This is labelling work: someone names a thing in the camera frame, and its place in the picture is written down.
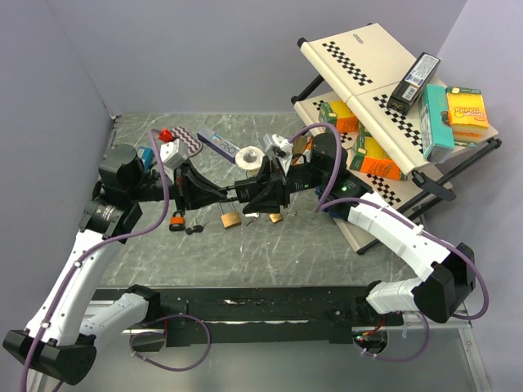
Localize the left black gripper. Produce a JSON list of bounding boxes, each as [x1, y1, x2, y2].
[[128, 157, 228, 215]]

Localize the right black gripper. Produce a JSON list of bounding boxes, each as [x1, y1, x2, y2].
[[238, 156, 327, 216]]

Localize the black padlock with keys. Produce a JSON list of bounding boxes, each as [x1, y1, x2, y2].
[[218, 180, 259, 203]]

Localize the silver key pair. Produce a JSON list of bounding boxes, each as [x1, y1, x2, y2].
[[245, 213, 260, 226]]

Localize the small brass padlock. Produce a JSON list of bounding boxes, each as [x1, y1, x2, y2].
[[269, 213, 284, 224]]

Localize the orange black padlock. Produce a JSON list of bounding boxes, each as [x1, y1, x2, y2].
[[168, 210, 186, 232]]

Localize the long shackle brass padlock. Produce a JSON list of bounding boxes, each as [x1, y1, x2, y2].
[[217, 202, 242, 229]]

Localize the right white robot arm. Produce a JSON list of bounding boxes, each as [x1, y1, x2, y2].
[[235, 132, 483, 326]]

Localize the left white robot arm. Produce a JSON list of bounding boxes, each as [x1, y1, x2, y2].
[[2, 143, 227, 391]]

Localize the pink striped oval sponge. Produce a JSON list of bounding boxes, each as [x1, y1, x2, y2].
[[171, 127, 203, 157]]

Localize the purple toothpaste box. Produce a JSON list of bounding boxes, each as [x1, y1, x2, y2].
[[197, 127, 239, 164]]

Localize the blue chip bag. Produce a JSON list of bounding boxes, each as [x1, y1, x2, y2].
[[315, 186, 349, 221]]

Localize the blue rectangular box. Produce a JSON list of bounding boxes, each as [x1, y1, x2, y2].
[[136, 146, 154, 170]]

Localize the upper orange green box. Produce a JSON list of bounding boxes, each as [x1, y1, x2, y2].
[[319, 100, 360, 134]]

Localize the orange green box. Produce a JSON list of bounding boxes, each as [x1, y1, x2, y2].
[[319, 100, 360, 134], [350, 132, 407, 180]]

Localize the lower orange green box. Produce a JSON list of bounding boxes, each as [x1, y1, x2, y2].
[[350, 132, 407, 180]]

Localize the beige checkered shelf rack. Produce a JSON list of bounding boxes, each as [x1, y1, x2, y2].
[[288, 22, 503, 256]]

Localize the black rectangular box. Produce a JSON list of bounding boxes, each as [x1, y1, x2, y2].
[[387, 52, 441, 115]]

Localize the teal box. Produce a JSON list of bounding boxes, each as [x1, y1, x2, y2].
[[419, 84, 455, 163]]

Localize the orange sponge pack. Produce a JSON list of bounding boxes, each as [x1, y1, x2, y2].
[[445, 87, 489, 145]]

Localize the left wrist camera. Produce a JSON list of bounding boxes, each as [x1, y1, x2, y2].
[[159, 129, 189, 169]]

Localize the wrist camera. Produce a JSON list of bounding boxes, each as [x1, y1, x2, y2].
[[262, 133, 293, 174], [159, 129, 189, 169]]

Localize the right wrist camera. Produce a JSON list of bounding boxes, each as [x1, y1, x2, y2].
[[262, 133, 293, 174]]

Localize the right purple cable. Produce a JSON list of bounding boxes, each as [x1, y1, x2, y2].
[[288, 122, 491, 363]]

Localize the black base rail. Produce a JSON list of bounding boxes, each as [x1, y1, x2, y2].
[[87, 285, 473, 353]]

